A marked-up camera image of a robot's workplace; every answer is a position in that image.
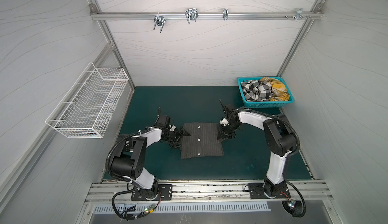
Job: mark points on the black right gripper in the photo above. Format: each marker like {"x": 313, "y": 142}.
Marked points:
{"x": 226, "y": 129}

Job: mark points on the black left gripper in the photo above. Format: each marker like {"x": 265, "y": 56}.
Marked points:
{"x": 179, "y": 137}

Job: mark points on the dark grey pinstriped shirt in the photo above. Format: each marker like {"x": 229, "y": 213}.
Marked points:
{"x": 200, "y": 140}

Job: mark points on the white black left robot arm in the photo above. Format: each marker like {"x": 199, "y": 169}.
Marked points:
{"x": 126, "y": 159}

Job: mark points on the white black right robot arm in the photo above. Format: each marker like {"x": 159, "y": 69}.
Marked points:
{"x": 281, "y": 138}

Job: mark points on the black white checkered shirt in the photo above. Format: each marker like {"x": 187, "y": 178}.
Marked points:
{"x": 256, "y": 91}

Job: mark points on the teal plastic laundry basket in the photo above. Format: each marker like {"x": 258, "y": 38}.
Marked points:
{"x": 266, "y": 104}

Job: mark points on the yellow plaid shirt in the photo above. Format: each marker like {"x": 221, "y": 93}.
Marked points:
{"x": 279, "y": 91}

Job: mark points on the white slotted vent strip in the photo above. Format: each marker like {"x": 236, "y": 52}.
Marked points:
{"x": 195, "y": 207}

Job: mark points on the metal u-bolt clamp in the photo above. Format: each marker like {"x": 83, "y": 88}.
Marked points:
{"x": 159, "y": 21}

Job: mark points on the metal double hook clamp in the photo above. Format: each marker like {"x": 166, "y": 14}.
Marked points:
{"x": 191, "y": 14}

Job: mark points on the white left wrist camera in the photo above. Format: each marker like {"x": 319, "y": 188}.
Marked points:
{"x": 172, "y": 128}

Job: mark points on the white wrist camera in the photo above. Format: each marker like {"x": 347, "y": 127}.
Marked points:
{"x": 224, "y": 122}
{"x": 172, "y": 128}

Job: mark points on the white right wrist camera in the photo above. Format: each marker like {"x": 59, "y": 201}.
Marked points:
{"x": 224, "y": 122}

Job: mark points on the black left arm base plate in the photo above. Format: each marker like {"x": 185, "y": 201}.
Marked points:
{"x": 163, "y": 192}

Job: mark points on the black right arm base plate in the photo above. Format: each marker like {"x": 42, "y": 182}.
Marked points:
{"x": 257, "y": 190}

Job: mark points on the white wire wall basket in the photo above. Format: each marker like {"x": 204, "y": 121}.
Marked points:
{"x": 87, "y": 108}

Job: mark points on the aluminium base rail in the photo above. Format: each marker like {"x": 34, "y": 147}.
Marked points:
{"x": 208, "y": 191}

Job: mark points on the small metal ring clamp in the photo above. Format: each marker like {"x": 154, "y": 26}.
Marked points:
{"x": 225, "y": 14}

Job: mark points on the aluminium top cross rail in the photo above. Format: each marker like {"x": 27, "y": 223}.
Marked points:
{"x": 175, "y": 16}

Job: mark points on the metal bracket with bolts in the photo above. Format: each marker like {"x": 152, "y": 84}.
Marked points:
{"x": 299, "y": 15}

